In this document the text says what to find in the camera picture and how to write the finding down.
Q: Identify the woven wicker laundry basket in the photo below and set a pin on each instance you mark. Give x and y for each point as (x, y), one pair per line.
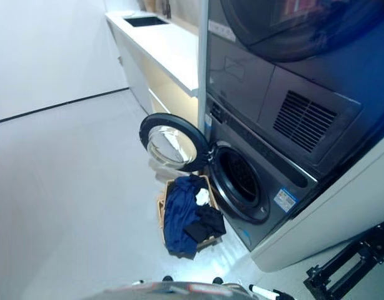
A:
(162, 203)

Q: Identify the energy label sticker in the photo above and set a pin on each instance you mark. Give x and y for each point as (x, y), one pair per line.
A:
(285, 200)

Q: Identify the black garment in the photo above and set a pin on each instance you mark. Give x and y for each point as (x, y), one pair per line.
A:
(207, 225)

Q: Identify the white cabinet side panel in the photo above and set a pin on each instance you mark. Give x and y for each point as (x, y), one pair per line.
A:
(329, 225)

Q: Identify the grey stacked dryer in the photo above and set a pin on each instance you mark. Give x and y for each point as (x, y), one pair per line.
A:
(273, 47)

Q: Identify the black metal stand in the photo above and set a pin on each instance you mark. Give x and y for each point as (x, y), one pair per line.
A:
(345, 265)

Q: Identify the grey front-load washing machine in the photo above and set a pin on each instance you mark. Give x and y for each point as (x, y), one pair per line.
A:
(242, 147)

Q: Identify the black sink basin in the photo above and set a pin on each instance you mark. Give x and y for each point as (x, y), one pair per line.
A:
(145, 21)

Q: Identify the white counter cabinet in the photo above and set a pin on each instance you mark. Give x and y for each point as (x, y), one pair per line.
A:
(160, 62)

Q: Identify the round washing machine door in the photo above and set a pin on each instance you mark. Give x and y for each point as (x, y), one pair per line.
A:
(168, 142)

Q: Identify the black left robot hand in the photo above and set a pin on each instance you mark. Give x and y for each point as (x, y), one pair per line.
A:
(139, 283)

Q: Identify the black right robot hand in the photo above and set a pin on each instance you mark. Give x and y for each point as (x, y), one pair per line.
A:
(267, 291)

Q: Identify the blue garment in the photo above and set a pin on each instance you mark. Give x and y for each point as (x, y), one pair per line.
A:
(179, 215)

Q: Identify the white small garment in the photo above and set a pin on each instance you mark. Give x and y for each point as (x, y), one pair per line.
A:
(203, 197)

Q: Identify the white vertical cabinet panel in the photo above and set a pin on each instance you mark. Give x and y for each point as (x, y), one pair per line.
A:
(202, 62)

